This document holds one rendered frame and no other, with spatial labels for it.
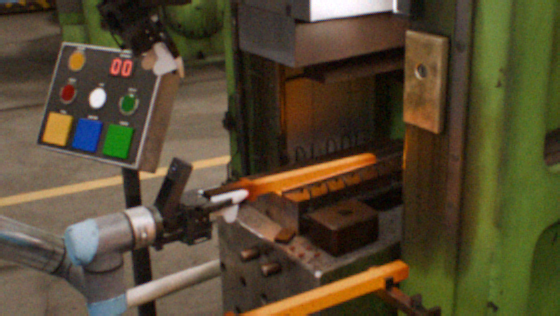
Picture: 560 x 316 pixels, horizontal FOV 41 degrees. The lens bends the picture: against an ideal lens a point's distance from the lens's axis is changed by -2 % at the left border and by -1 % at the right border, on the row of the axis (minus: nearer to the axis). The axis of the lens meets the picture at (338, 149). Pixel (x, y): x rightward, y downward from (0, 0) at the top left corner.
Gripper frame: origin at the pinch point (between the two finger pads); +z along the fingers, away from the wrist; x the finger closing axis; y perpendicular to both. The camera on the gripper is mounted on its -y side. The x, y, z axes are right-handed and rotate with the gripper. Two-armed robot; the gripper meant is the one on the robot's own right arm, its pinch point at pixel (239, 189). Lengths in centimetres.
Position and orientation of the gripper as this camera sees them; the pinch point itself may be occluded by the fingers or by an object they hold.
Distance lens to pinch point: 155.2
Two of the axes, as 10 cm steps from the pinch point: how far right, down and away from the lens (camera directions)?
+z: 7.8, -2.0, 5.9
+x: 6.2, 2.8, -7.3
